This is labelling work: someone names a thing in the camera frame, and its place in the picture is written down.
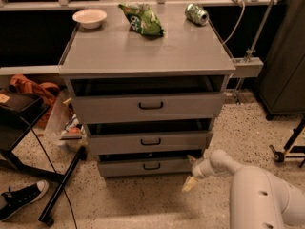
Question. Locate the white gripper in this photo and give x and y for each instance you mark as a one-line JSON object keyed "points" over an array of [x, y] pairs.
{"points": [[198, 172]]}

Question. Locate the grey bottom drawer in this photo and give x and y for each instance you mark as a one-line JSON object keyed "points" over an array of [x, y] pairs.
{"points": [[143, 164]]}

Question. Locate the grey drawer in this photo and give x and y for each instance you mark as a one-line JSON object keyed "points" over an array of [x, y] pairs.
{"points": [[143, 164], [113, 100], [150, 136]]}

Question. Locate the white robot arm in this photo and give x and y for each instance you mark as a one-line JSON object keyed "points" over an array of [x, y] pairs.
{"points": [[258, 199]]}

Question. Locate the grey middle drawer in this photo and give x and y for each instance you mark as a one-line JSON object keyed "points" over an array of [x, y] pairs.
{"points": [[150, 136]]}

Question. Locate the grey drawer cabinet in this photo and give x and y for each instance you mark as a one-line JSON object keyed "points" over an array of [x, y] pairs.
{"points": [[116, 51]]}

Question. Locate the grey top drawer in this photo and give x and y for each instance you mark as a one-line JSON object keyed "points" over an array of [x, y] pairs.
{"points": [[113, 100]]}

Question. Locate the black tripod with wheel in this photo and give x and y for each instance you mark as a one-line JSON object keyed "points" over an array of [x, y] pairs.
{"points": [[291, 150]]}

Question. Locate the dark grey cabinet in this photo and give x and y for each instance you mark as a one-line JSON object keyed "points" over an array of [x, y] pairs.
{"points": [[281, 83]]}

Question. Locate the clear plastic bag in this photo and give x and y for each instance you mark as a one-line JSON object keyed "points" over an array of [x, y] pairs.
{"points": [[55, 129]]}

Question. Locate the green soda can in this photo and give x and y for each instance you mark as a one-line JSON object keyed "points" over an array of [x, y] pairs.
{"points": [[197, 14]]}

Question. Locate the green chip bag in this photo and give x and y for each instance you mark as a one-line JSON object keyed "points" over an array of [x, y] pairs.
{"points": [[142, 19]]}

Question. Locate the orange bag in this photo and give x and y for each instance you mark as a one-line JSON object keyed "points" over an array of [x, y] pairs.
{"points": [[47, 91]]}

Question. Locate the metal pole with clamp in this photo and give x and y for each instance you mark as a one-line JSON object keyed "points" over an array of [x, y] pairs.
{"points": [[247, 66]]}

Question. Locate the black sneaker white toe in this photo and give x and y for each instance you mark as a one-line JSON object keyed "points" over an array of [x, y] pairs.
{"points": [[12, 201]]}

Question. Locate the black metal stand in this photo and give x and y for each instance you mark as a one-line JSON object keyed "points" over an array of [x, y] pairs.
{"points": [[14, 127]]}

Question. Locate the white bowl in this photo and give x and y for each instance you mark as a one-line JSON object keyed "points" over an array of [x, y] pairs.
{"points": [[90, 18]]}

